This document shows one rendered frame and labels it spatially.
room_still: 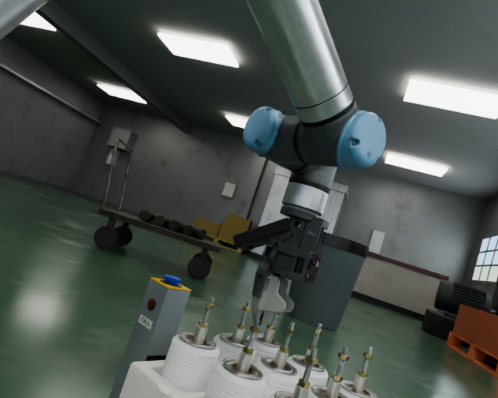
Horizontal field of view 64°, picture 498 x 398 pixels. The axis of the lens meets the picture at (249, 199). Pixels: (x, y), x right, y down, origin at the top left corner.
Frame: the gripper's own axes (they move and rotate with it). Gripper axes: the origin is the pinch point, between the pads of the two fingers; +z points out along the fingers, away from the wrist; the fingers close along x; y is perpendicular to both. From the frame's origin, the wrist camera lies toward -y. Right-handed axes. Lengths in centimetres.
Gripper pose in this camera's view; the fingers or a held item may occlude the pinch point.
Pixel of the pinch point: (256, 316)
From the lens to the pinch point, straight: 73.2
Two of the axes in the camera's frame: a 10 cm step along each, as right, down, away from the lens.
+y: 8.4, 2.3, -4.9
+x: 4.4, 2.2, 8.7
